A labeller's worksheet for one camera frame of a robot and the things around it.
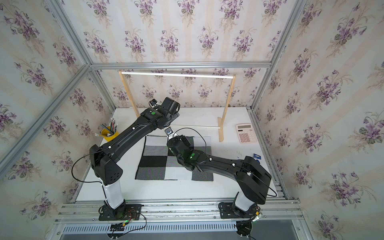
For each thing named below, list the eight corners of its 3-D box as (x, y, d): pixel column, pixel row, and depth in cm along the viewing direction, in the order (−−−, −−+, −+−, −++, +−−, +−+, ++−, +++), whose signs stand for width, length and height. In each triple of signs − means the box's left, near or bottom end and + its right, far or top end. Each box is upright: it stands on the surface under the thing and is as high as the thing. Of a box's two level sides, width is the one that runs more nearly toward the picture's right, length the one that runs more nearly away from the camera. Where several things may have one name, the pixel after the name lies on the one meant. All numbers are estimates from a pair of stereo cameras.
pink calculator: (239, 143, 102) (241, 140, 99) (235, 126, 111) (236, 123, 108) (255, 143, 102) (257, 140, 99) (249, 126, 111) (251, 123, 108)
